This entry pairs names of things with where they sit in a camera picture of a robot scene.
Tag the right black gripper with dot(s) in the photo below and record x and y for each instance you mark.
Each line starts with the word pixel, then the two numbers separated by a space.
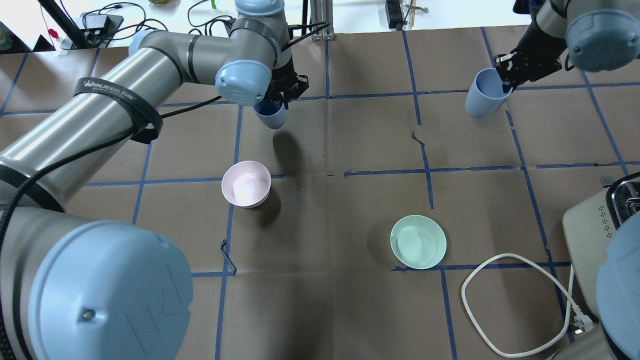
pixel 534 59

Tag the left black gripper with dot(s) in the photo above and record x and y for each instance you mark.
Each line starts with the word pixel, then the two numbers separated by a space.
pixel 283 78

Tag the blue cup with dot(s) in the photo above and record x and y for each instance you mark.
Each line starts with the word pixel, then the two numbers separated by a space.
pixel 271 113
pixel 486 94

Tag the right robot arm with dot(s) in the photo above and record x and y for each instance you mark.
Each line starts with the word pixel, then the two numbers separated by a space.
pixel 596 35

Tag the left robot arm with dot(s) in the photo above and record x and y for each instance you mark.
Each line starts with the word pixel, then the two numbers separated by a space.
pixel 74 288

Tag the pink bowl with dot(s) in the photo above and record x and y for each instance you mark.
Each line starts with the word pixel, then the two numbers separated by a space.
pixel 246 184

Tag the black power strip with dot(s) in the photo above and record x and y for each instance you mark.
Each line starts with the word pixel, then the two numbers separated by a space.
pixel 394 15

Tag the cream toaster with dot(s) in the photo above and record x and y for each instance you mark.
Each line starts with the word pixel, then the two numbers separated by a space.
pixel 590 226

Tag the mint green bowl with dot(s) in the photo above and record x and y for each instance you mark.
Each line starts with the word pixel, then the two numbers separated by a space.
pixel 418 242

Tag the aluminium frame post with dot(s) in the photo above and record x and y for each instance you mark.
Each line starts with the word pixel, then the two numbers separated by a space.
pixel 322 11

